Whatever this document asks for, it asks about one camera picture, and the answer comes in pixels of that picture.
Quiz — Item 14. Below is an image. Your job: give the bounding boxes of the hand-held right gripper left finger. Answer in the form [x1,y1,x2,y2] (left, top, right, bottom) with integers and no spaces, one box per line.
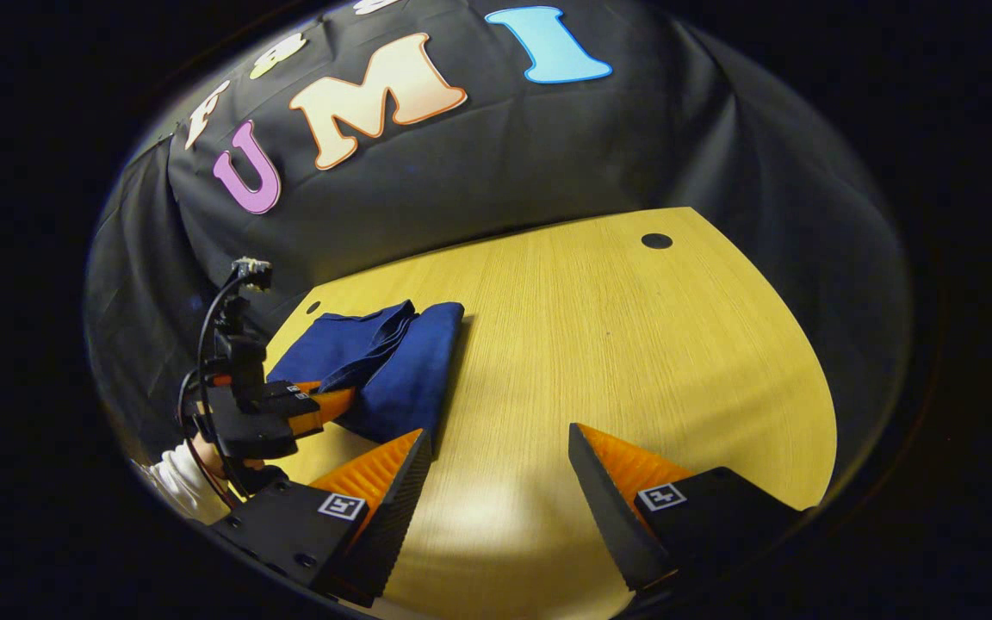
[208,428,433,608]

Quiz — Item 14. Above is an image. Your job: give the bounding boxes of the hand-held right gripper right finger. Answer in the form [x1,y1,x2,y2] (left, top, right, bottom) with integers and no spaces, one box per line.
[568,422,807,595]

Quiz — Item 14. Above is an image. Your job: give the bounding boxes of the blue denim jeans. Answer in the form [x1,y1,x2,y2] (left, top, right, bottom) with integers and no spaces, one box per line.
[265,299,467,450]

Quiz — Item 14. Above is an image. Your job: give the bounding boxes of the black backdrop cloth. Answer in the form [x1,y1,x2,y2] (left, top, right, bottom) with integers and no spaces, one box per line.
[83,0,915,509]

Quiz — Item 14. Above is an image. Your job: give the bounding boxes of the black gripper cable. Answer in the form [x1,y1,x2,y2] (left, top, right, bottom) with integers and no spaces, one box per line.
[176,269,249,509]

